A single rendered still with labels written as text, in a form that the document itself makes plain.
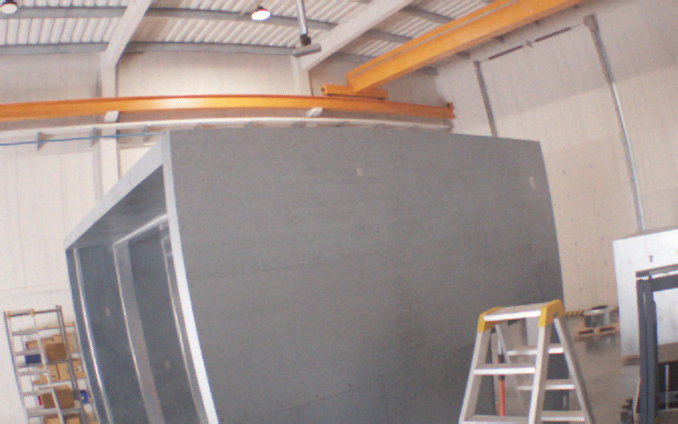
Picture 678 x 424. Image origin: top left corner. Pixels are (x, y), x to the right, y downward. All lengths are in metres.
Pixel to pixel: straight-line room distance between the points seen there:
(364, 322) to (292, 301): 0.36
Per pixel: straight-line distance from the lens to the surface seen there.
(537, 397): 2.05
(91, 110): 10.62
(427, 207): 2.67
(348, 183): 2.37
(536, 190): 3.58
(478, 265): 2.93
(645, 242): 8.69
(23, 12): 10.07
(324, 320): 2.22
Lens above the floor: 2.65
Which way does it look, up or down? 4 degrees up
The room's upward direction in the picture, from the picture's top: 9 degrees counter-clockwise
